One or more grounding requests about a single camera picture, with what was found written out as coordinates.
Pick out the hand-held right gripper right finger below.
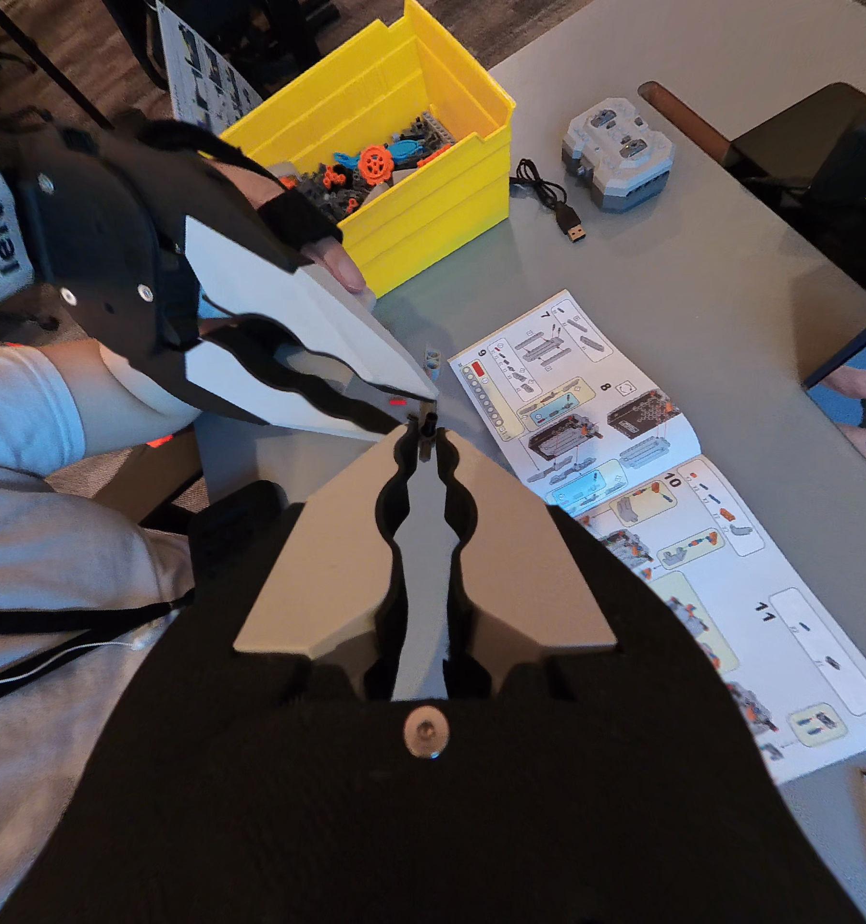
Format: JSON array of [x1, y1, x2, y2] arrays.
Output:
[[436, 429, 617, 699]]

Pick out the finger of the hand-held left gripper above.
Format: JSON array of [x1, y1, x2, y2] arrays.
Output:
[[184, 316, 414, 441], [184, 215, 441, 405]]

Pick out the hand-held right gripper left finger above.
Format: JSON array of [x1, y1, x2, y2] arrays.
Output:
[[234, 424, 414, 699]]

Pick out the person's left forearm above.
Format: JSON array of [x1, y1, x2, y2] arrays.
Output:
[[0, 335, 203, 477]]

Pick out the grey desk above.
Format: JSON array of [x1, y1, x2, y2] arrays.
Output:
[[195, 0, 866, 924]]

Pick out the person's left hand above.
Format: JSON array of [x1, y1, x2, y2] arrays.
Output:
[[216, 160, 369, 295]]

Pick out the wooden chair with grey fabric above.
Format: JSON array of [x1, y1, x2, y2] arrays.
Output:
[[43, 426, 210, 537]]

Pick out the pile of toy building pieces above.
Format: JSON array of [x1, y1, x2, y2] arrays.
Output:
[[267, 112, 457, 225]]

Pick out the yellow plastic bin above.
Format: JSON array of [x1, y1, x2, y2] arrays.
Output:
[[216, 0, 517, 298]]

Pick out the printed instruction sheet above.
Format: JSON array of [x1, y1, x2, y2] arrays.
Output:
[[155, 0, 264, 125]]

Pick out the open instruction booklet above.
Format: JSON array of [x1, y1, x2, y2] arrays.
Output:
[[447, 289, 866, 786]]

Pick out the person's grey clothing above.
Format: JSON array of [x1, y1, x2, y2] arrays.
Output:
[[0, 462, 214, 924]]

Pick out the grey toy remote control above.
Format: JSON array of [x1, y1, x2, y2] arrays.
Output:
[[561, 97, 675, 214]]

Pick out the brown wooden armrest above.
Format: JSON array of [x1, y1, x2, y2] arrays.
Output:
[[638, 81, 733, 168]]

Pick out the thin white cord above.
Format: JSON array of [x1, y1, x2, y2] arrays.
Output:
[[0, 627, 153, 693]]

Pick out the black lanyard strap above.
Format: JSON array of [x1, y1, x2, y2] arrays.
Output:
[[0, 588, 196, 712]]

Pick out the black usb cable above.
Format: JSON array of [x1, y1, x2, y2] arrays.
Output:
[[509, 157, 590, 245]]

